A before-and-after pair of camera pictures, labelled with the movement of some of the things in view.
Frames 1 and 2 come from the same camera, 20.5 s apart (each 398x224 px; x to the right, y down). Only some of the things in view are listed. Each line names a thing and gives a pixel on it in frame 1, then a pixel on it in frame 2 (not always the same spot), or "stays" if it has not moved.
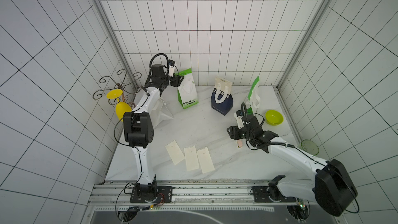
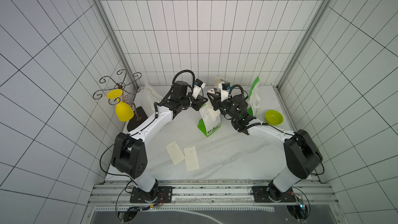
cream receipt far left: [174, 152] stays
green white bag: [187, 91] → [206, 123]
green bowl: [273, 117] stays
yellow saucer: [114, 94] stays
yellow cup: [121, 108] stays
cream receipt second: [192, 160] stays
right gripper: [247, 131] → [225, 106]
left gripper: [177, 80] → [199, 102]
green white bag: [253, 99] stays
